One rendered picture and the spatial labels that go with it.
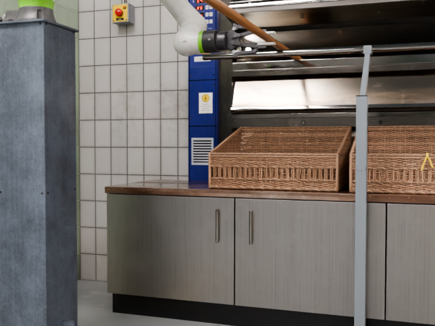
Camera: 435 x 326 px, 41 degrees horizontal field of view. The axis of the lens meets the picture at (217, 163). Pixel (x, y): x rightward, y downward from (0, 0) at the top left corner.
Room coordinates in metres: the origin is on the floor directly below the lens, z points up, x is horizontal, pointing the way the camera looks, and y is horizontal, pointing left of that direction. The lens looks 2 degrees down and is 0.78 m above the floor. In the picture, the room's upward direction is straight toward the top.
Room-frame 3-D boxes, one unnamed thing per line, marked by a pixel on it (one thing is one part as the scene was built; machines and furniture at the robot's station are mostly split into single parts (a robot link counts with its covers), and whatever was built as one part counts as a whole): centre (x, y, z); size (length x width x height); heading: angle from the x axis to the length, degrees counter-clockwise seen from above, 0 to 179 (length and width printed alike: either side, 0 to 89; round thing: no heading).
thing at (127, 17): (3.13, 0.50, 1.46); 0.10 x 0.07 x 0.10; 71
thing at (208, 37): (2.41, 0.02, 1.19); 0.12 x 0.06 x 0.09; 161
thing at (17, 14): (2.15, 0.71, 1.23); 0.26 x 0.15 x 0.06; 72
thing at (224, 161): (2.61, -0.30, 0.72); 0.56 x 0.49 x 0.28; 71
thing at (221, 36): (2.38, -0.05, 1.19); 0.09 x 0.07 x 0.08; 71
